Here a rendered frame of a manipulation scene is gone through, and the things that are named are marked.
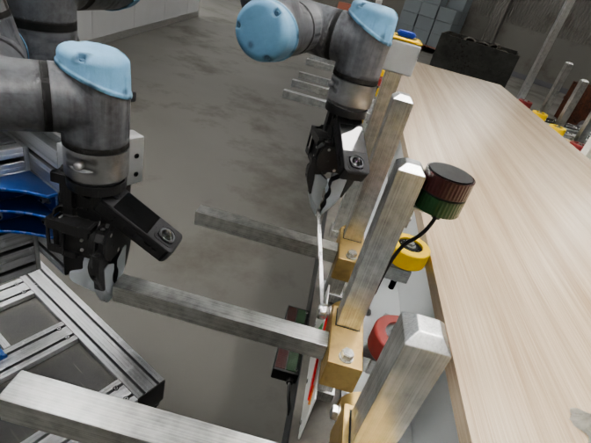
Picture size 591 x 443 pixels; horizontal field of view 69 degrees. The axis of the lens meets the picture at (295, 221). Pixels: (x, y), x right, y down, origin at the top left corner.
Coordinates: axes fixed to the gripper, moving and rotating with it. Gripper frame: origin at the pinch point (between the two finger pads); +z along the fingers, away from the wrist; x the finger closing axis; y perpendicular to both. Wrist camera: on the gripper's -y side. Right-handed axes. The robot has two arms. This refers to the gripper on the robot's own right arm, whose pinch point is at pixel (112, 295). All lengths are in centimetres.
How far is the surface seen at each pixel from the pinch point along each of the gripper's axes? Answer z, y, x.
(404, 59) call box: -36, -36, -51
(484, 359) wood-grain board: -7, -55, 0
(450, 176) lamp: -31, -40, -3
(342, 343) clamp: -4.5, -34.7, 1.1
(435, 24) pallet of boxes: 15, -218, -1141
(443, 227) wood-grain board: -7, -54, -37
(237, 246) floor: 83, 3, -132
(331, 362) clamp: -4.3, -33.4, 5.0
